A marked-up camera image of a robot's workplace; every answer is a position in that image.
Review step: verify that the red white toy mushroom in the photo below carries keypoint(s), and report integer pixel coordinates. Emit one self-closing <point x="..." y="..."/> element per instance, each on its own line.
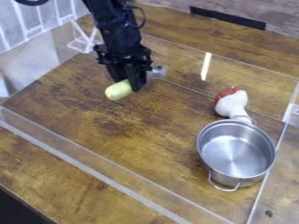
<point x="231" y="101"/>

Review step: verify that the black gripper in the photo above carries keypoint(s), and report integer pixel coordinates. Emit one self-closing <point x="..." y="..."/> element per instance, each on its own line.
<point x="121" y="53"/>

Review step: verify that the clear acrylic front barrier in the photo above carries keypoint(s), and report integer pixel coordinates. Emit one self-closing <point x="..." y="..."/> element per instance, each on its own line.
<point x="164" y="201"/>

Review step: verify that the clear acrylic triangle bracket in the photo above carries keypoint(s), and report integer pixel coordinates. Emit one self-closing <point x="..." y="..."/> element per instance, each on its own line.
<point x="84" y="41"/>

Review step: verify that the stainless steel pot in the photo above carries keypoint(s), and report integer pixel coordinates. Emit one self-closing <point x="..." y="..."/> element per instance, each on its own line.
<point x="236" y="152"/>

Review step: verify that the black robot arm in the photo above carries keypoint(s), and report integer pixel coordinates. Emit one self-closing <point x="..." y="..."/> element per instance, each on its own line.
<point x="107" y="9"/>

